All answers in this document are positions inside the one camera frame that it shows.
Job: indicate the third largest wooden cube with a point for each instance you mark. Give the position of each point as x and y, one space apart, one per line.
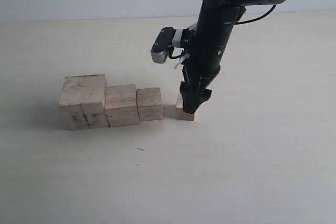
149 104

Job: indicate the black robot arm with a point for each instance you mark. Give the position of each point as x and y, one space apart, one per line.
206 44

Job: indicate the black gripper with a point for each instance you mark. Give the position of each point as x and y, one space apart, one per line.
193 88

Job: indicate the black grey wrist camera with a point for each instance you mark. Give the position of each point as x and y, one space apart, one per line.
171 43

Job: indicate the white zip tie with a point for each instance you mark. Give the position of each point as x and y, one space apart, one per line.
181 60

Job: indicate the smallest wooden cube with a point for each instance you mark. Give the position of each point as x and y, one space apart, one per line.
179 112

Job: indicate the second largest wooden cube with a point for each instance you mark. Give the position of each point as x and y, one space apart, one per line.
121 105

